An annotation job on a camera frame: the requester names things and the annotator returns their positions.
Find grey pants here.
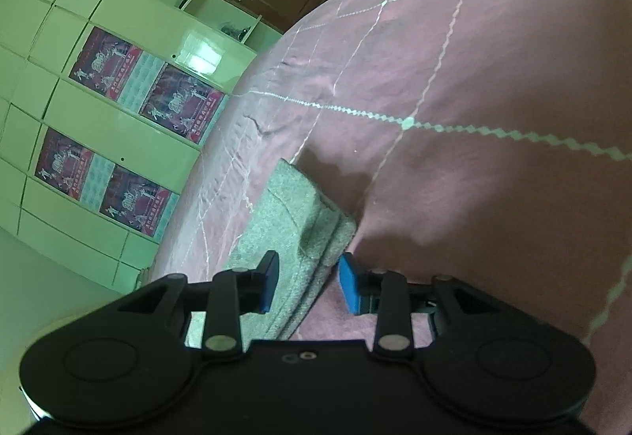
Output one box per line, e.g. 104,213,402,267
205,159,357,345

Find red poster lower right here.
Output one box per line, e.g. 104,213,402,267
100,165,173,237

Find red poster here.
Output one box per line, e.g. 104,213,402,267
69,27,143,101
139,65,225,144
100,165,173,237
34,128,94,200

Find red poster upper right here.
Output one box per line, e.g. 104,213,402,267
139,65,225,144

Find pink quilted bedspread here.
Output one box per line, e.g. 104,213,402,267
152,0,631,434

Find red poster lower left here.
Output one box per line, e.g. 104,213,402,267
34,128,94,200

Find cream glossy wardrobe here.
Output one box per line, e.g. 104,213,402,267
1,0,278,293

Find red poster upper left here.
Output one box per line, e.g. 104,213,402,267
69,27,143,101

